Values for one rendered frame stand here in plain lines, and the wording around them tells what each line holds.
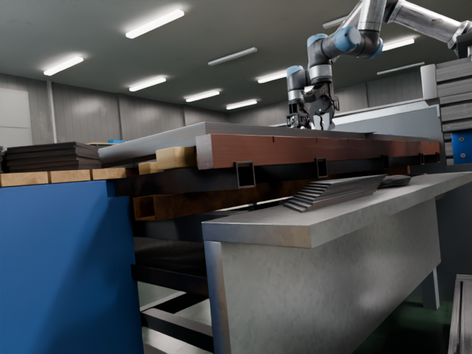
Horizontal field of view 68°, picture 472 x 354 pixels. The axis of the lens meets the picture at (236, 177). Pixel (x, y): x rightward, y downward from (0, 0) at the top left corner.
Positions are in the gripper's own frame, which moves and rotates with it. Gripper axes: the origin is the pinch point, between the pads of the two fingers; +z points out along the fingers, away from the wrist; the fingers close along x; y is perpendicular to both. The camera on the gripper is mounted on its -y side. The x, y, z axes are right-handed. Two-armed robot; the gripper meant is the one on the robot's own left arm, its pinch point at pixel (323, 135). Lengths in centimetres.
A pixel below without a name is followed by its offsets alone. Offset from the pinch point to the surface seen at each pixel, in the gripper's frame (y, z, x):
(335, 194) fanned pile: -53, 17, -29
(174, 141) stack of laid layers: -68, 3, -2
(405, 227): 13.0, 34.0, -20.3
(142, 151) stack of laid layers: -68, 4, 9
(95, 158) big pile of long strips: -74, 4, 19
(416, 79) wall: 1053, -234, 228
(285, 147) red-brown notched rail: -49, 6, -16
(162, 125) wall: 569, -179, 855
